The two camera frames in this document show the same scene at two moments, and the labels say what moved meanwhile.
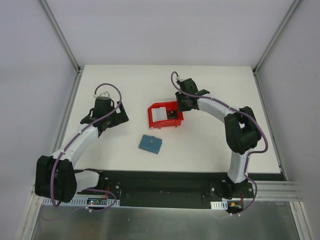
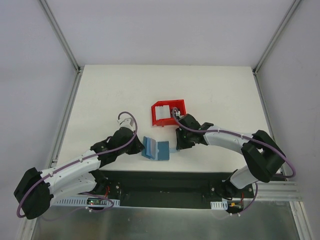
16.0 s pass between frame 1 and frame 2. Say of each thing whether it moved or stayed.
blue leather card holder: moved
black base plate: stayed
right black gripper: moved
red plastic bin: moved
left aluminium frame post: stayed
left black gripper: moved
